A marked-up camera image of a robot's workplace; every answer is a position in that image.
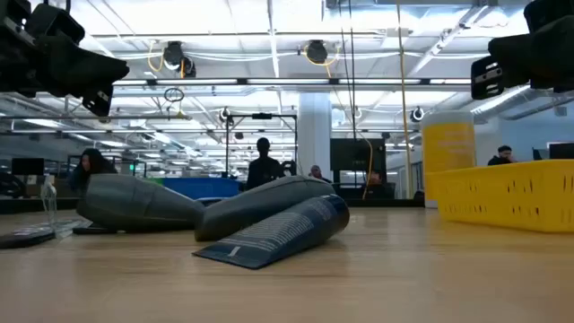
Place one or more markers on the black aluminium table frame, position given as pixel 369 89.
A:
pixel 385 203

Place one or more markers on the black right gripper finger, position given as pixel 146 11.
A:
pixel 533 58
pixel 486 78

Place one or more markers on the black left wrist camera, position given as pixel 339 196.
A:
pixel 56 22

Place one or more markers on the black chair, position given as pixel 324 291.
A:
pixel 10 185

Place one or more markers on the grey toiletry tube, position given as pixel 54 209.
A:
pixel 251 208
pixel 134 202

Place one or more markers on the dark blue toiletry tube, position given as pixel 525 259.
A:
pixel 278 233

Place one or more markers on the yellow canister with white lid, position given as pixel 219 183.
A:
pixel 448 143

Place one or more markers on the yellow plastic basket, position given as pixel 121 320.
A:
pixel 507 197

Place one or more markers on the long ceiling light bar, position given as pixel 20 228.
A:
pixel 287 81

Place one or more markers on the black comb in clear package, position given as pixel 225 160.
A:
pixel 27 238

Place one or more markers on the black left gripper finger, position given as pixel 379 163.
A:
pixel 99 101
pixel 80 67

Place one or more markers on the black computer monitor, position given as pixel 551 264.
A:
pixel 27 166
pixel 561 151

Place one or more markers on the white building column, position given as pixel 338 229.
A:
pixel 314 134

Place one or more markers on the blue plastic basket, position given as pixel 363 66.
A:
pixel 206 188

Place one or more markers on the person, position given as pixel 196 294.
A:
pixel 375 179
pixel 502 156
pixel 316 172
pixel 264 170
pixel 92 168

